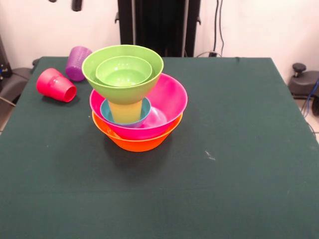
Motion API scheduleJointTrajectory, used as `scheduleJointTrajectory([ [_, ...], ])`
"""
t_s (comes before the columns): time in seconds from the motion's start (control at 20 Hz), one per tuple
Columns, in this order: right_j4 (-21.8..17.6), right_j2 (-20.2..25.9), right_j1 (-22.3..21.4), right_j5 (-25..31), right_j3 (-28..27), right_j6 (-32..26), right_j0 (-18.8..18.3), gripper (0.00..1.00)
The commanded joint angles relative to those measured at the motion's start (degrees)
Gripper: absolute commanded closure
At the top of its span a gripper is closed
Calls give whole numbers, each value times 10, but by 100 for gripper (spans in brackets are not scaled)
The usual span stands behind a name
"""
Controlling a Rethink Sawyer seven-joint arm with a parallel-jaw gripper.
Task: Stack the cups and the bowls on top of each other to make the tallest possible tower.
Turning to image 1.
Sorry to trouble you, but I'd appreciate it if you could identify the black equipment box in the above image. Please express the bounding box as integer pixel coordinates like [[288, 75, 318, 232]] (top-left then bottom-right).
[[0, 34, 12, 80]]

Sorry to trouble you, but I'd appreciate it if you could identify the orange plastic bowl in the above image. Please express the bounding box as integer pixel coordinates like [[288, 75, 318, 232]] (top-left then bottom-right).
[[91, 111, 184, 153]]

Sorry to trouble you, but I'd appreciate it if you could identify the black floor stand base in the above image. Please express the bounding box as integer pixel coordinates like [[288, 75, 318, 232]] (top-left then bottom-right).
[[0, 66, 32, 105], [288, 63, 319, 99]]

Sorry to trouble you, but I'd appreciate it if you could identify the purple plastic cup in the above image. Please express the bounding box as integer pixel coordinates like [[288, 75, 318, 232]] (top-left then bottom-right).
[[65, 45, 93, 82]]

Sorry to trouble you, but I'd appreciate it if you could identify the pink plastic bowl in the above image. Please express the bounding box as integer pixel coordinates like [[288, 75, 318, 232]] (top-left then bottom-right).
[[89, 72, 188, 140]]

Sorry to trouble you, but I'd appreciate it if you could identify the dark green tablecloth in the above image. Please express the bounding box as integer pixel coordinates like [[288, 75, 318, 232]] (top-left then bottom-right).
[[0, 56, 319, 239]]

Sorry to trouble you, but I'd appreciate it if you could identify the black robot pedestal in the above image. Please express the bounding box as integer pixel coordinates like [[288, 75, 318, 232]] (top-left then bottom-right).
[[115, 0, 201, 57]]

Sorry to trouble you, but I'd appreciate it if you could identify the red plastic cup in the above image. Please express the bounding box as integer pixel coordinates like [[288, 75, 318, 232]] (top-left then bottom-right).
[[35, 67, 78, 103]]

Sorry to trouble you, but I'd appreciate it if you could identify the black wall cable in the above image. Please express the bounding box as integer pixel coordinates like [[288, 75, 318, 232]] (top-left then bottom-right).
[[213, 0, 220, 52], [219, 0, 225, 55]]

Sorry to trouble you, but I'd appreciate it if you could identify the light blue plastic bowl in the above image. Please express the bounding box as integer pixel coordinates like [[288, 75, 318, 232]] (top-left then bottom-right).
[[100, 96, 152, 128]]

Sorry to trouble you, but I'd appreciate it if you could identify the small green plastic bowl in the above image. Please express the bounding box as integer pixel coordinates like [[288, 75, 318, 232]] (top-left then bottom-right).
[[95, 55, 153, 88]]

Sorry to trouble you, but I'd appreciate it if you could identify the large green plastic bowl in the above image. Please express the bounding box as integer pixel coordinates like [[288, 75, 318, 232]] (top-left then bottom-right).
[[81, 44, 164, 106]]

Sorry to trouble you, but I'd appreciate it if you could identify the yellow plastic cup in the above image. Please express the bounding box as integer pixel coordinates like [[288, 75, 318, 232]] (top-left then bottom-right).
[[107, 97, 143, 124]]

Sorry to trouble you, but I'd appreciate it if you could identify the blue cable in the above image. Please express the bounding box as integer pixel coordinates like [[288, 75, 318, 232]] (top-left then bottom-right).
[[301, 79, 319, 118]]

